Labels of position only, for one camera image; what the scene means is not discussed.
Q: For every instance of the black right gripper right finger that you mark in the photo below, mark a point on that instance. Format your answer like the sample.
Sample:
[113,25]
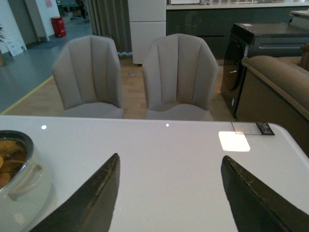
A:
[255,206]

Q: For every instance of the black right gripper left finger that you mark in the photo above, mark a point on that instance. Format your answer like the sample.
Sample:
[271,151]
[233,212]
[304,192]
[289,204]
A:
[91,207]

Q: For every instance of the yellow corn cob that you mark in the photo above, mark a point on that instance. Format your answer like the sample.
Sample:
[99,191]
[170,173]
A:
[12,156]

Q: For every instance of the label sticker on table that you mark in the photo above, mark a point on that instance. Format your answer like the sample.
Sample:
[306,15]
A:
[252,128]

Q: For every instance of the tan sofa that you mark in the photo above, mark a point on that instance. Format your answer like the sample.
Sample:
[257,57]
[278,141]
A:
[277,91]

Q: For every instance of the left beige upholstered chair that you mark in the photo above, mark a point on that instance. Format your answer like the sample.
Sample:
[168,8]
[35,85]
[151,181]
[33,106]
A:
[88,77]

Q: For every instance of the beige upholstered chair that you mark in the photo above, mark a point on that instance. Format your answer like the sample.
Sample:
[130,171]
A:
[88,77]
[179,74]

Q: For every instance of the right beige upholstered chair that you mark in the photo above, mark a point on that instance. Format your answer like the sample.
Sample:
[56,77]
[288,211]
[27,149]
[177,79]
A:
[179,74]

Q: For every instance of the black washing machine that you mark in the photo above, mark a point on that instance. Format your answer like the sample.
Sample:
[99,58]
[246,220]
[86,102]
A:
[254,42]

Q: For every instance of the white sign board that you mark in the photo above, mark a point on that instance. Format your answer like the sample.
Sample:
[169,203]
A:
[14,46]

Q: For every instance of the red bin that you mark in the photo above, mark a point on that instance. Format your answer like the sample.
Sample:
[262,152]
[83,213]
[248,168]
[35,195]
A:
[58,26]

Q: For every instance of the grey ribbed curtain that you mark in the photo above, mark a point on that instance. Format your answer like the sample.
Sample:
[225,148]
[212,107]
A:
[110,18]

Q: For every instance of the dark grey kitchen counter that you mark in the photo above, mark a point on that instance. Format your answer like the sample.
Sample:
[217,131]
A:
[213,21]

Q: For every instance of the white refrigerator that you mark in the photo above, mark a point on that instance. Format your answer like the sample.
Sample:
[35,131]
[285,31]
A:
[147,19]

